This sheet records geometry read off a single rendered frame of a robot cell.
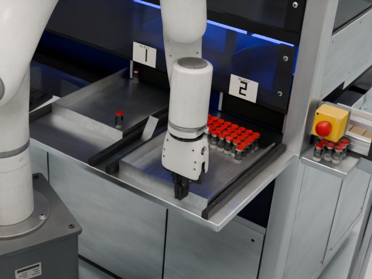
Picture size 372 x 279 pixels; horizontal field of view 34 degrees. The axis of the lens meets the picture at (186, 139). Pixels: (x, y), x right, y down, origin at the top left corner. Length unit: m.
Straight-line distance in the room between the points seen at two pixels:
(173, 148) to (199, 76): 0.19
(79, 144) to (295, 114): 0.58
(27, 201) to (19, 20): 0.42
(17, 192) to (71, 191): 1.00
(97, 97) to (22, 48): 0.75
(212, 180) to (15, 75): 0.59
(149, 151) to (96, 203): 0.69
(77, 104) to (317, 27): 0.74
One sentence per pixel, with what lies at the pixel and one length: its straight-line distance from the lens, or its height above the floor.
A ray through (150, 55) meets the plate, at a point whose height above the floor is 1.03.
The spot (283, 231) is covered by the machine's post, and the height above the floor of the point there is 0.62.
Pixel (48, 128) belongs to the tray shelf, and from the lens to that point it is 1.73.
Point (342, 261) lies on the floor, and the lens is 2.78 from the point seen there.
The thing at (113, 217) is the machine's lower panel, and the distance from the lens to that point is 2.25.
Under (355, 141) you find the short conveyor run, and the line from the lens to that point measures 1.73.
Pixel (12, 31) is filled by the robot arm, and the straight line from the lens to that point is 1.17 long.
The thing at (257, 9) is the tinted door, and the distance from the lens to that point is 1.62.
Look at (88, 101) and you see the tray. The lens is 1.87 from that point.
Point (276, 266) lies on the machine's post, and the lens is 1.92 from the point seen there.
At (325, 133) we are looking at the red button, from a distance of 1.59.
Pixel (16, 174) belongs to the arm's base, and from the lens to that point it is 1.33.
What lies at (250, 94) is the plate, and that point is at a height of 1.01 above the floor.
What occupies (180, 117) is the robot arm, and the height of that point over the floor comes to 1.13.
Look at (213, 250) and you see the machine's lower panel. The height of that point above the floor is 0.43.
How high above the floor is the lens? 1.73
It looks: 30 degrees down
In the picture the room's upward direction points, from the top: 5 degrees clockwise
